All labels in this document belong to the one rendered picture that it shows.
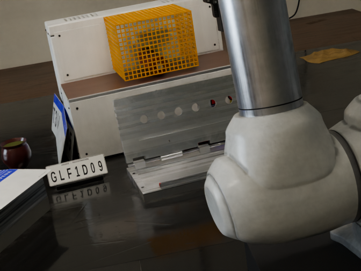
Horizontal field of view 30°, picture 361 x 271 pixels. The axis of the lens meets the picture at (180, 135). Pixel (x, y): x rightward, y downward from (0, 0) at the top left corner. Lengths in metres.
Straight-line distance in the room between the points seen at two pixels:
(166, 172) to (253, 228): 0.77
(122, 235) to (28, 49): 2.20
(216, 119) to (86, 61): 0.50
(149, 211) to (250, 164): 0.64
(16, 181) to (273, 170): 0.82
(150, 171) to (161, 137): 0.10
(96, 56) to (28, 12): 1.46
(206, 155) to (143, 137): 0.18
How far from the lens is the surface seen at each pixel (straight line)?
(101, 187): 1.80
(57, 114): 2.28
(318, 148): 1.02
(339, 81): 2.45
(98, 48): 2.15
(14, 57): 3.62
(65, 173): 1.85
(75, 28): 2.13
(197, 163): 1.79
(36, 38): 3.59
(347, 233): 1.23
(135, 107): 1.82
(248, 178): 1.00
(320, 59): 2.75
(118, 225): 1.57
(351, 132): 1.08
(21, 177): 1.68
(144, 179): 1.74
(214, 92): 1.86
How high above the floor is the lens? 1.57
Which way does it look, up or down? 19 degrees down
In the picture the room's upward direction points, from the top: 9 degrees counter-clockwise
